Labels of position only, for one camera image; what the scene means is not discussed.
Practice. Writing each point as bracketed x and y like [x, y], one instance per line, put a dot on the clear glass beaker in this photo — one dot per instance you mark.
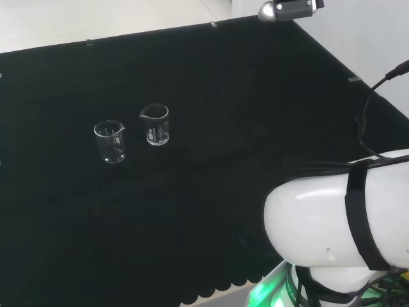
[110, 144]
[155, 126]

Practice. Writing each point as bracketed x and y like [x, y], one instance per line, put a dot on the black bench cloth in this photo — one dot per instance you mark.
[191, 198]

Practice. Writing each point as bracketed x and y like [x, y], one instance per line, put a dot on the black and silver device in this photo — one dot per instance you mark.
[294, 9]

